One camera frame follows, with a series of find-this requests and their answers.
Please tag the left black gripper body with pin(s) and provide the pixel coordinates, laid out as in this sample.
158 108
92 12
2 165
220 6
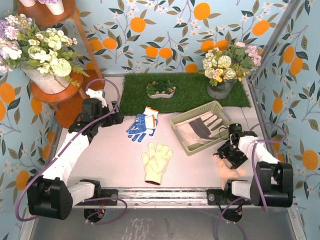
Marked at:
115 116

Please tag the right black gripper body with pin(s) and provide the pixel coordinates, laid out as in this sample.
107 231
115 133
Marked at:
230 157

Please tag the cream glove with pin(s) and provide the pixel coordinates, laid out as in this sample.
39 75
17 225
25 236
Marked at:
155 162
225 172

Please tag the green plastic storage basket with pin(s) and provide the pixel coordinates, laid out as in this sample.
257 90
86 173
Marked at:
215 108

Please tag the grey striped canvas glove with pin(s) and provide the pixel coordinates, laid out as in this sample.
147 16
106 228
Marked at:
201 129

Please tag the blue white knit gloves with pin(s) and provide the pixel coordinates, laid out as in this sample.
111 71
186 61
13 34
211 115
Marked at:
145 124

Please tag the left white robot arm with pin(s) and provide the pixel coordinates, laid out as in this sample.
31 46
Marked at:
57 173

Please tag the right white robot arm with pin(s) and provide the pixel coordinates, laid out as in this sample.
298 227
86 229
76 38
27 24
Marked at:
249 171

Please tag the wooden tiered plant stand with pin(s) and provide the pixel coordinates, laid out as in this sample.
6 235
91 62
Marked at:
68 103

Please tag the green artificial grass mat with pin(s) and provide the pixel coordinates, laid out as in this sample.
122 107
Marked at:
191 92

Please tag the white pot flower bouquet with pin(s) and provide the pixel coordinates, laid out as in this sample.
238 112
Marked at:
45 56

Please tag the white succulent planter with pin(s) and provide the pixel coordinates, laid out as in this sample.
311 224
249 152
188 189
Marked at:
160 89

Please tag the grey pot flower bouquet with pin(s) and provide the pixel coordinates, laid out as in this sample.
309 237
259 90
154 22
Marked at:
224 66

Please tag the white small flower pot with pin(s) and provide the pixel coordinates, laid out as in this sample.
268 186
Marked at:
56 7

